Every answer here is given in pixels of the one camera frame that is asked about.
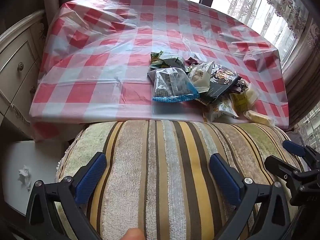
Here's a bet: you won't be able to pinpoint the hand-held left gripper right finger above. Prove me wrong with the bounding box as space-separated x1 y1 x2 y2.
209 153 292 240

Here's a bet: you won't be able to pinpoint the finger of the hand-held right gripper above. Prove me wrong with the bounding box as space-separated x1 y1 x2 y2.
264 156 303 182
282 140 320 172

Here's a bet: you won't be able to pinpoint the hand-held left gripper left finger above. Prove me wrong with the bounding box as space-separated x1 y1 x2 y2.
24 152 107 240

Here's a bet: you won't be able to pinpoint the pale yellow cracker packet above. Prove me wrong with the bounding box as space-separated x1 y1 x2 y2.
243 109 275 127

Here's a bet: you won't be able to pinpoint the cream snack packet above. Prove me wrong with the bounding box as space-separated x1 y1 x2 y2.
246 86 260 106

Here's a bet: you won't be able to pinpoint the white and yellow snack packet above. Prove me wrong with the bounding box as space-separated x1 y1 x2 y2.
203 96 240 123

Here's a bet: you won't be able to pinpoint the black snack packet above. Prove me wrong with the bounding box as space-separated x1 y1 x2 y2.
200 65 241 98

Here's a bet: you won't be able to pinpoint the white packet of round snacks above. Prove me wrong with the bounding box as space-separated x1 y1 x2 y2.
187 61 215 93

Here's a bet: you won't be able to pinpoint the clear blue-edged snack packet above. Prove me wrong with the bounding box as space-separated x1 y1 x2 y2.
152 67 200 103

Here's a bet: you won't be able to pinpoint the silver snack packets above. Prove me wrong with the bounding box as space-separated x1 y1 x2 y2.
147 66 175 83

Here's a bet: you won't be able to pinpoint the green snack packet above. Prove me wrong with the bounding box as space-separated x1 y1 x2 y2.
149 51 187 71

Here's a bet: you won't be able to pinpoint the white lace curtain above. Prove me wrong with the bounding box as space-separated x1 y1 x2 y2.
297 109 320 147
225 0 311 53

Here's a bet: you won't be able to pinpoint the striped plush sofa cover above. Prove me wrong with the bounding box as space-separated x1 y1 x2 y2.
55 120 308 240

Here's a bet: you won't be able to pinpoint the crumpled white tissue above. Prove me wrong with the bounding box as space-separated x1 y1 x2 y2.
17 164 32 188

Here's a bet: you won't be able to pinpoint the red white checked plastic tablecloth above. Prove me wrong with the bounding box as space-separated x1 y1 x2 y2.
29 0 290 142

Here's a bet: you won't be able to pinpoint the cream cabinet with drawers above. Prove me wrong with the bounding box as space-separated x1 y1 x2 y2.
0 9 48 130

